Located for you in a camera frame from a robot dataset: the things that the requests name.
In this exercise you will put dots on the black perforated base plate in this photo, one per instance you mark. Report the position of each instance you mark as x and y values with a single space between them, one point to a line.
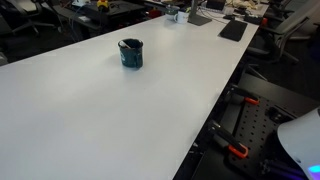
256 123

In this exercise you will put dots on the small black box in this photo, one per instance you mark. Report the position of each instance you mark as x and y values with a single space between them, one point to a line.
253 19

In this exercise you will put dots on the black flat pad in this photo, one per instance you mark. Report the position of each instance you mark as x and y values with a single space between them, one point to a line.
233 30

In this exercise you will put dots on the small red item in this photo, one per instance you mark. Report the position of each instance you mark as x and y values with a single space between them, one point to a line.
264 21

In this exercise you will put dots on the black device box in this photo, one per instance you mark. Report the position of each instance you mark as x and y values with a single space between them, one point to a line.
216 4

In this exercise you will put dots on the dark blue enamel mug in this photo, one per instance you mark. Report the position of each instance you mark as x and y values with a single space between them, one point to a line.
131 58

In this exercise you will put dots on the white desk clutter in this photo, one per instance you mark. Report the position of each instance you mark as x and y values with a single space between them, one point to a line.
243 3

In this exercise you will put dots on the red object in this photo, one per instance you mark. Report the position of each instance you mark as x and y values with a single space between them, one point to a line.
155 13

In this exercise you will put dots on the yellow toy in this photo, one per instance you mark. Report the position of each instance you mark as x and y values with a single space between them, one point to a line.
103 3

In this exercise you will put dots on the grey mesh office chair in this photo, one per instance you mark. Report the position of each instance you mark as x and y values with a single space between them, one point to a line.
290 30

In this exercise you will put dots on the white and blue device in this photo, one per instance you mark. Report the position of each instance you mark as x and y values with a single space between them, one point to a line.
80 2

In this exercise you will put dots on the grey monitor stand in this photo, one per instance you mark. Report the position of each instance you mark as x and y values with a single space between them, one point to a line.
198 18

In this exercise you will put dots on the white coffee mug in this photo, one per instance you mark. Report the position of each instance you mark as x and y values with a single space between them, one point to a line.
182 17

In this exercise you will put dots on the black computer mouse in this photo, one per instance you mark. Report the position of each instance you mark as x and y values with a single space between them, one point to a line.
229 17

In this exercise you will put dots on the dark office chair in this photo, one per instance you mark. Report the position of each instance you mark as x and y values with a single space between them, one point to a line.
20 13

